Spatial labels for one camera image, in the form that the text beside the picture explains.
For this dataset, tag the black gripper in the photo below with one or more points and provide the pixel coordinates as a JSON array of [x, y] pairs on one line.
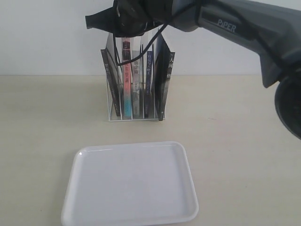
[[131, 18]]

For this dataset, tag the blue moon book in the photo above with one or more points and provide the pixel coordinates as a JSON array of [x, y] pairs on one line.
[[147, 73]]

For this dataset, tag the red and teal book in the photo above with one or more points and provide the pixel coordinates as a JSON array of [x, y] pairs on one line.
[[128, 94]]

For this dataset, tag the black leftmost book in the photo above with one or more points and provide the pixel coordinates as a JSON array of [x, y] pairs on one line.
[[112, 73]]

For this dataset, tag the black book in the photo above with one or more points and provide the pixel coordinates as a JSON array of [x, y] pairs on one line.
[[164, 60], [112, 73]]

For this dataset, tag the black rightmost book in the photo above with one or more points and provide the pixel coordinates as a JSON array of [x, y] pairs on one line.
[[164, 60]]

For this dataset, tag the grey white book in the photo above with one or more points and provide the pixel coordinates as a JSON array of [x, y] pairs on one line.
[[136, 76]]

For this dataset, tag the white plastic tray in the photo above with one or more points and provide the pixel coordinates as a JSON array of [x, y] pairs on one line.
[[139, 184]]

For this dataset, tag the white wire book rack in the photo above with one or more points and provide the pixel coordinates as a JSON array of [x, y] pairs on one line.
[[118, 58]]

